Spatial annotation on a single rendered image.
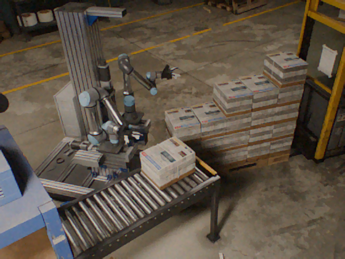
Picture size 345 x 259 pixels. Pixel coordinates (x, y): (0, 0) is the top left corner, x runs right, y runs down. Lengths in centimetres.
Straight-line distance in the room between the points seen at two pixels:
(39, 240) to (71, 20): 173
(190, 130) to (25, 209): 208
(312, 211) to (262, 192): 54
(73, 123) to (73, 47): 80
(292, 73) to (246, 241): 175
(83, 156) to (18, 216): 165
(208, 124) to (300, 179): 134
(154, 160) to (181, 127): 79
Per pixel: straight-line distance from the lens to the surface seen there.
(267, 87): 381
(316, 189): 427
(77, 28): 311
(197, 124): 358
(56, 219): 196
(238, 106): 367
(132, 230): 268
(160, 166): 277
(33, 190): 203
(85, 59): 319
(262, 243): 363
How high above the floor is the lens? 286
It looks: 36 degrees down
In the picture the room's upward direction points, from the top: 2 degrees counter-clockwise
